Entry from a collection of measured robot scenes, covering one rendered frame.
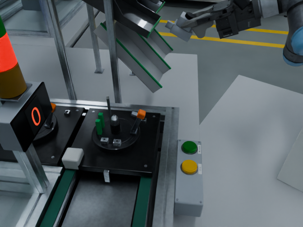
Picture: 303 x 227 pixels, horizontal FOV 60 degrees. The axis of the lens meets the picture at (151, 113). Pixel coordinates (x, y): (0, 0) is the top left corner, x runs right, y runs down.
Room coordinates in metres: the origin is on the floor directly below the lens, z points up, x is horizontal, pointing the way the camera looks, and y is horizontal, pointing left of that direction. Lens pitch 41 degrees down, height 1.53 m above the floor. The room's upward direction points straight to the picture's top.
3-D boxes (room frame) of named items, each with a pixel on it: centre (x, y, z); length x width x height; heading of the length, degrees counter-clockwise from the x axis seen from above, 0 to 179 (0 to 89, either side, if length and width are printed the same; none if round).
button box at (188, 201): (0.44, -0.10, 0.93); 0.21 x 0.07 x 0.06; 173
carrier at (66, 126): (0.58, 0.36, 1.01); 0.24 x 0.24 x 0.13; 83
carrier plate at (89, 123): (0.55, 0.10, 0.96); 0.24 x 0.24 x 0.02; 83
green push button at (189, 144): (0.51, -0.11, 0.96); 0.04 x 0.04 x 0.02
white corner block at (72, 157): (0.46, 0.21, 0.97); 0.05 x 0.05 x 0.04; 83
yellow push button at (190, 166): (0.44, -0.10, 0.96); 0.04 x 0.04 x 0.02
